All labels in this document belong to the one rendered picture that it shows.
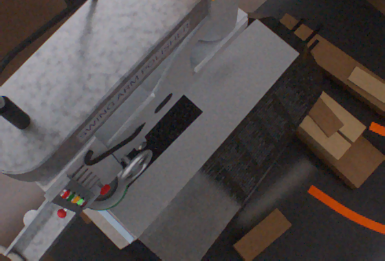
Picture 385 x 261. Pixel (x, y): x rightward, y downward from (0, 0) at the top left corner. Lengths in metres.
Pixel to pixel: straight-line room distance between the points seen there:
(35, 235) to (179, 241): 0.57
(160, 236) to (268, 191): 0.95
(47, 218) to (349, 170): 1.62
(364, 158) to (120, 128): 1.68
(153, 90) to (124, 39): 0.29
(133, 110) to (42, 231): 0.69
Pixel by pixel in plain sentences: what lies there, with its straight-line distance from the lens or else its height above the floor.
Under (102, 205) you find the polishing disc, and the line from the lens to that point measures 2.01.
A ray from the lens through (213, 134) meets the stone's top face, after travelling 2.05.
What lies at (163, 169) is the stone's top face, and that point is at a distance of 2.03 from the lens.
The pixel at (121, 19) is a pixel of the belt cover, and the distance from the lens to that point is 1.27.
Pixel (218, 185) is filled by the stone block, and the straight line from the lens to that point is 2.10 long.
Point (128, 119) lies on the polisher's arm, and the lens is 1.50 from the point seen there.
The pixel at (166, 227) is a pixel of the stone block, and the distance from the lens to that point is 2.04.
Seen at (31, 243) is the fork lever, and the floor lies 0.91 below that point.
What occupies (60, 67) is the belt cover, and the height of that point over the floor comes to 1.69.
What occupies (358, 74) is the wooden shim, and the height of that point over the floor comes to 0.11.
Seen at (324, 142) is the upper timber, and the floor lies 0.21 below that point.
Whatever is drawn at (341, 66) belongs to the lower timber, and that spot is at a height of 0.09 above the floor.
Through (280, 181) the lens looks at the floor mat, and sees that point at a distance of 2.85.
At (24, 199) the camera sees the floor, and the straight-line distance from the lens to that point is 3.02.
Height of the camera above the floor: 2.80
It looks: 73 degrees down
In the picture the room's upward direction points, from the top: 8 degrees counter-clockwise
